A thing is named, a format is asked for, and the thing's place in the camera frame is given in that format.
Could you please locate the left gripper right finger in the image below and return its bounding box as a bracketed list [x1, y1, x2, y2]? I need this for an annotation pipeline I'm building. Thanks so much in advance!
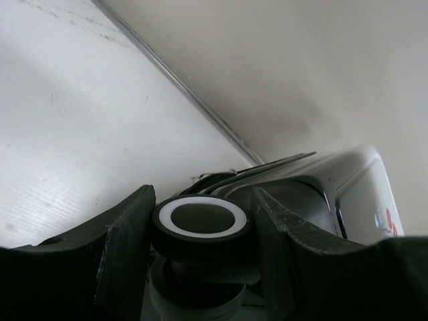
[252, 187, 427, 320]

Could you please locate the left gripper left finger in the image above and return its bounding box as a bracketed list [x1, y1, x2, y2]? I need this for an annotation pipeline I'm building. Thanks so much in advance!
[1, 185, 156, 320]

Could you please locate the black space-print suitcase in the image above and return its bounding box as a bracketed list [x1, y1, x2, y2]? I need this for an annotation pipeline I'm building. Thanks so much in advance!
[149, 146, 407, 320]

